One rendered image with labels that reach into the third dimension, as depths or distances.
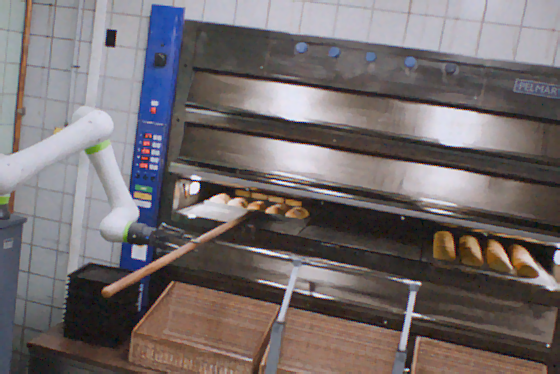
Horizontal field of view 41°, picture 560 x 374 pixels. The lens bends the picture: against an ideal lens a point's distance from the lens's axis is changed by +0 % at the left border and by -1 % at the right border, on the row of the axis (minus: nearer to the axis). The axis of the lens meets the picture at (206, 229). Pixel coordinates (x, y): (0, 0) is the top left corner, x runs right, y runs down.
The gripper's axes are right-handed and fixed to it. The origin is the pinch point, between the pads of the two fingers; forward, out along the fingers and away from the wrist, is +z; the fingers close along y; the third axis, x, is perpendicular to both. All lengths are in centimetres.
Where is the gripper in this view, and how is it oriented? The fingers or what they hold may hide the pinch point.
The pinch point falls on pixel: (191, 245)
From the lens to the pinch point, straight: 295.9
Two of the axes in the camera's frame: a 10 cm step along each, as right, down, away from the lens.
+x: -3.0, 1.5, -9.4
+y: -1.4, 9.7, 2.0
